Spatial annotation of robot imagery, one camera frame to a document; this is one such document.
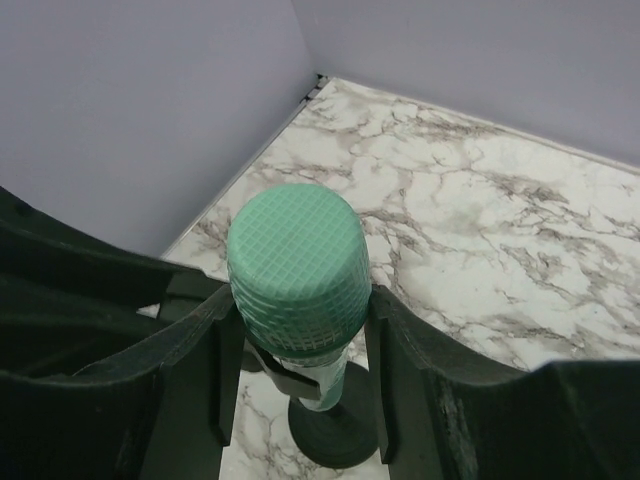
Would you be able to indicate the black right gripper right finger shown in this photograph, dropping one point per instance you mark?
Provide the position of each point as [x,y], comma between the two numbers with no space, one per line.
[445,411]

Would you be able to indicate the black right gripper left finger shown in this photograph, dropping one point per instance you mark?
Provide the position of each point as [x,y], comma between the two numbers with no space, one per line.
[114,365]

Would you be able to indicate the black round-base microphone stand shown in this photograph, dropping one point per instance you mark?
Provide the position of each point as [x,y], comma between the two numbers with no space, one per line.
[330,411]

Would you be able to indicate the green microphone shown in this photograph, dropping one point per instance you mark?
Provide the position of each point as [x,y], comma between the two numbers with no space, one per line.
[299,271]

